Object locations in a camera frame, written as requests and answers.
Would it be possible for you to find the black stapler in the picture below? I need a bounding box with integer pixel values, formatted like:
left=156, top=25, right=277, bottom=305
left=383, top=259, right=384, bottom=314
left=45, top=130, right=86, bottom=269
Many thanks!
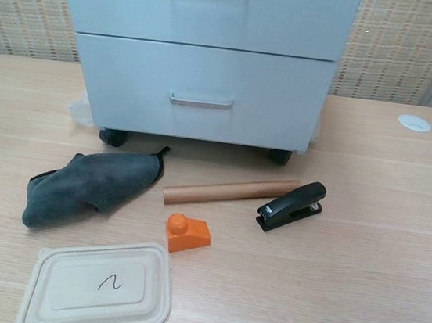
left=254, top=174, right=329, bottom=240

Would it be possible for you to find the black caster wheel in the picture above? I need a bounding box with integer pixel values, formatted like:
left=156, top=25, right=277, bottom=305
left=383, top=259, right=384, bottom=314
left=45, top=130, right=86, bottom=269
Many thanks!
left=98, top=127, right=131, bottom=149
left=265, top=147, right=293, bottom=167

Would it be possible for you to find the white tall drawer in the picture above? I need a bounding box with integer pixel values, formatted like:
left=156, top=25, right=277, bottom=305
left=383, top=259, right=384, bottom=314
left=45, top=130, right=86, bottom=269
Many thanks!
left=64, top=28, right=337, bottom=156

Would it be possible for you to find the wooden rolling stick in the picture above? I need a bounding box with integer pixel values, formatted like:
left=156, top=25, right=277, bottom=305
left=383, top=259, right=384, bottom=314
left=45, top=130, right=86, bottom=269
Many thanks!
left=160, top=163, right=302, bottom=222

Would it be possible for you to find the orange toy block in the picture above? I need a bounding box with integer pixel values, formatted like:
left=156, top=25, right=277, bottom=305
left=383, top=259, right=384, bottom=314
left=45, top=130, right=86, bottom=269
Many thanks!
left=161, top=210, right=216, bottom=259

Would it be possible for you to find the round grey cable grommet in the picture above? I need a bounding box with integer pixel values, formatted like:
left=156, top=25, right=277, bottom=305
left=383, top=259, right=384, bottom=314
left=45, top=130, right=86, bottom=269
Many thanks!
left=396, top=111, right=432, bottom=135

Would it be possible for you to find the white shallow drawer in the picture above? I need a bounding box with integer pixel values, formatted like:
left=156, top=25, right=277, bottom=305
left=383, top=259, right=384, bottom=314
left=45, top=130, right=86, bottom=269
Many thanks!
left=47, top=0, right=368, bottom=66

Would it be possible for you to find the white drawer cabinet body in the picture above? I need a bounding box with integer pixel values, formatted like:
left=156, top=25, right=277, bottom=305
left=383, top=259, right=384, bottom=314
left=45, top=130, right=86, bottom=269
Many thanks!
left=34, top=0, right=369, bottom=163

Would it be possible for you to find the silver drawer handle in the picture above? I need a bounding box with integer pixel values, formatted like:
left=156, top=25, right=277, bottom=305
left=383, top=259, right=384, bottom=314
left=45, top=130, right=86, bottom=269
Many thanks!
left=168, top=92, right=236, bottom=114

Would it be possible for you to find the beige pulp lunch box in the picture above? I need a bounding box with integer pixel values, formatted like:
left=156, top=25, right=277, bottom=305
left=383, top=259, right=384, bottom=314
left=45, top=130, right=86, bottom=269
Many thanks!
left=20, top=228, right=180, bottom=323

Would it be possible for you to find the woven bamboo partition screen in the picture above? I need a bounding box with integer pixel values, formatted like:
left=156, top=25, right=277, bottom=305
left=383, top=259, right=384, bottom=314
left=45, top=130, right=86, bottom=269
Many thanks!
left=0, top=0, right=432, bottom=115

